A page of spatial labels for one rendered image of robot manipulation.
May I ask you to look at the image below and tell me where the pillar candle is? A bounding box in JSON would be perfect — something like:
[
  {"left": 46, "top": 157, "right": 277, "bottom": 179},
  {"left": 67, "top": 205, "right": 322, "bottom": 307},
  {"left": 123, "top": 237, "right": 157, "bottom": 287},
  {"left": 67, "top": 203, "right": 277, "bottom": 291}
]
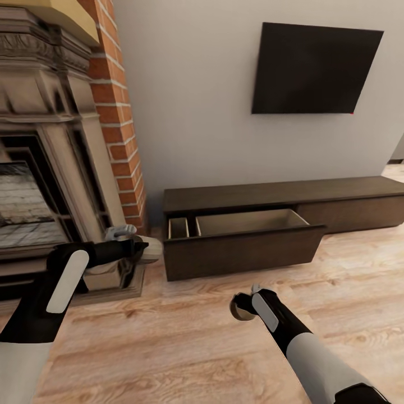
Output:
[
  {"left": 229, "top": 299, "right": 257, "bottom": 322},
  {"left": 125, "top": 235, "right": 163, "bottom": 264}
]

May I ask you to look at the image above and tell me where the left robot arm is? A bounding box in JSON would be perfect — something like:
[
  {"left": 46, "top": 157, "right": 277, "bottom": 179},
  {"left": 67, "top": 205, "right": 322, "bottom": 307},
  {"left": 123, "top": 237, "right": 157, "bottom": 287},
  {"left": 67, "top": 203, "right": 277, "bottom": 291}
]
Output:
[{"left": 0, "top": 224, "right": 149, "bottom": 404}]

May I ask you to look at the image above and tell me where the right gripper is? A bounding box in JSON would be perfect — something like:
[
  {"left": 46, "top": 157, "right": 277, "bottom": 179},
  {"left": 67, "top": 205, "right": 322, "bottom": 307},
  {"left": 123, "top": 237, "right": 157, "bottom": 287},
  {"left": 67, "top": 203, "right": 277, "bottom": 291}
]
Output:
[{"left": 233, "top": 293, "right": 256, "bottom": 315}]

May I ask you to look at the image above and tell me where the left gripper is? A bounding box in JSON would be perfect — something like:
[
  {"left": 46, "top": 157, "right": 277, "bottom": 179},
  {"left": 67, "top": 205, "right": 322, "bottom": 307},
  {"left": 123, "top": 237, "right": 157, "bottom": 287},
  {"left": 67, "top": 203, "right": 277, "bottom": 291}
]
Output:
[{"left": 104, "top": 239, "right": 149, "bottom": 263}]

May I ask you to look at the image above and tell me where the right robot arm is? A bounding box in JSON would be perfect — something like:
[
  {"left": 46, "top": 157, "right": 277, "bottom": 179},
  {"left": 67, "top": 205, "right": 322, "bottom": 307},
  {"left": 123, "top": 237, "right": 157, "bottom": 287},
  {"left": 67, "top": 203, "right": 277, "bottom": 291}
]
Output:
[{"left": 233, "top": 283, "right": 391, "bottom": 404}]

